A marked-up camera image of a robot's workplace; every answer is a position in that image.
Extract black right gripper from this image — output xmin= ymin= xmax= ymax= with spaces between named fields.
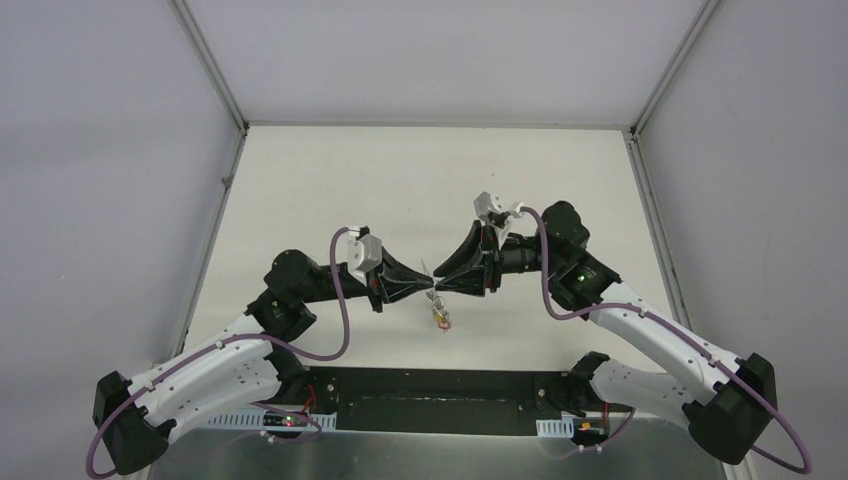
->
xmin=433 ymin=221 xmax=561 ymax=297

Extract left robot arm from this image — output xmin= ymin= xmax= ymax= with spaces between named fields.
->
xmin=89 ymin=239 xmax=433 ymax=475

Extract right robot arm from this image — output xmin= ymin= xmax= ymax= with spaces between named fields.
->
xmin=435 ymin=201 xmax=777 ymax=465

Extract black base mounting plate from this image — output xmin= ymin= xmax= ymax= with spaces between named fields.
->
xmin=281 ymin=366 xmax=634 ymax=439

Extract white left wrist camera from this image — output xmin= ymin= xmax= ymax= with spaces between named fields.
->
xmin=346 ymin=226 xmax=383 ymax=285

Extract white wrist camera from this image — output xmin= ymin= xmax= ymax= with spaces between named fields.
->
xmin=346 ymin=226 xmax=383 ymax=285
xmin=473 ymin=191 xmax=524 ymax=232

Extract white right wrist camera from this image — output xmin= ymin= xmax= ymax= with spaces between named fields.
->
xmin=473 ymin=191 xmax=524 ymax=232

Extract aluminium frame rails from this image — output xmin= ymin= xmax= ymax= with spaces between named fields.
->
xmin=165 ymin=1 xmax=711 ymax=352

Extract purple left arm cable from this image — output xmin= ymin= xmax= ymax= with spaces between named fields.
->
xmin=86 ymin=227 xmax=352 ymax=480

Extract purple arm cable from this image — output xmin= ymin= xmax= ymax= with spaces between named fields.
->
xmin=86 ymin=227 xmax=352 ymax=480
xmin=519 ymin=206 xmax=813 ymax=476

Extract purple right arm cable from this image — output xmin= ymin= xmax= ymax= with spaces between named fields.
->
xmin=519 ymin=206 xmax=813 ymax=476

